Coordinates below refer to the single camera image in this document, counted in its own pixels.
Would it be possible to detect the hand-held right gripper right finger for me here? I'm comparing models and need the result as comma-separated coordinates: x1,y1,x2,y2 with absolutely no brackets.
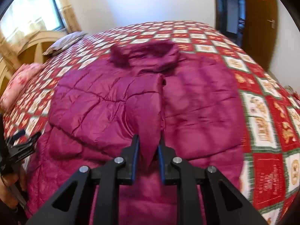
157,138,268,225

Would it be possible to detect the magenta down jacket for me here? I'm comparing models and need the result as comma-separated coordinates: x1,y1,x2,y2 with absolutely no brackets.
25,40,245,225

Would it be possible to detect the red checked printed blanket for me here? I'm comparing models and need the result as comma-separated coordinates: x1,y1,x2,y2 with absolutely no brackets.
0,21,300,225

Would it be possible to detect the window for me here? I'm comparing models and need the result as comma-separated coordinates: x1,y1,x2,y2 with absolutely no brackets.
0,0,65,43

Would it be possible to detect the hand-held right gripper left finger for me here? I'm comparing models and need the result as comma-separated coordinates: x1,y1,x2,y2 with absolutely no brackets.
26,134,140,225

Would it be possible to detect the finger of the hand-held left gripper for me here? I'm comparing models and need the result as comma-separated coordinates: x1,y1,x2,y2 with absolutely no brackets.
7,132,42,163
5,129,26,147

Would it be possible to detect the brown wooden door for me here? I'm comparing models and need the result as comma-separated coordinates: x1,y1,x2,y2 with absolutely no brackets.
241,0,278,71

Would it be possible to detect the beige wooden headboard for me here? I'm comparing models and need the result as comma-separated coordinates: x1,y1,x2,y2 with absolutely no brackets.
0,30,67,94

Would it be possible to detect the beige patterned curtain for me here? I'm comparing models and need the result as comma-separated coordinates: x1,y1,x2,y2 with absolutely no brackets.
55,0,81,34

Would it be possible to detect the grey striped pillow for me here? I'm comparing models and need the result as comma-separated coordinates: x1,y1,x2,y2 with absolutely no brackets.
42,31,88,57

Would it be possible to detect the pink floral pillow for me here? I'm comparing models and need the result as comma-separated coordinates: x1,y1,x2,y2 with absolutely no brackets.
0,63,44,113

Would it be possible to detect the person's left hand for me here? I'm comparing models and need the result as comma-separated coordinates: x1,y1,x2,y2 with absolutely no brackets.
0,167,27,212

